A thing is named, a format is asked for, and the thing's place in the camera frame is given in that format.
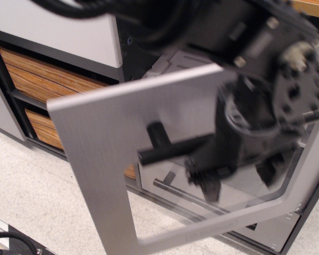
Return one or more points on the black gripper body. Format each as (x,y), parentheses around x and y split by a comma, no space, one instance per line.
(246,132)

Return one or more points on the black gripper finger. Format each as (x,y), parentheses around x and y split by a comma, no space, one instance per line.
(211,189)
(272,168)

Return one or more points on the black oven door handle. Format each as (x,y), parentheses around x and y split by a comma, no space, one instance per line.
(185,147)

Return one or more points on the grey toy oven door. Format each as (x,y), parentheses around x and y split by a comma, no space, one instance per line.
(102,130)

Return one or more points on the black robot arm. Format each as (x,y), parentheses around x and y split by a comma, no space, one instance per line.
(270,46)

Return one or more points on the wooden countertop edge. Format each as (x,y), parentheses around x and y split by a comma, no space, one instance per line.
(311,7)

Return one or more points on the lower wood-pattern storage bin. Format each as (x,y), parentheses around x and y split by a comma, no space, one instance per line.
(43,126)

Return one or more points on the wood-pattern storage bin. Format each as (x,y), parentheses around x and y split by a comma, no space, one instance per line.
(43,126)
(43,81)

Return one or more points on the upper wood-pattern storage bin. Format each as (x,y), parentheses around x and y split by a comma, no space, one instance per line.
(43,81)

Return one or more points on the dark grey kitchen cabinet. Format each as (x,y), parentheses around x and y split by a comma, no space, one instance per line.
(102,48)

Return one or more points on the black drawer handle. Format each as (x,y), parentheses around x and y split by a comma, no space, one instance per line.
(166,185)

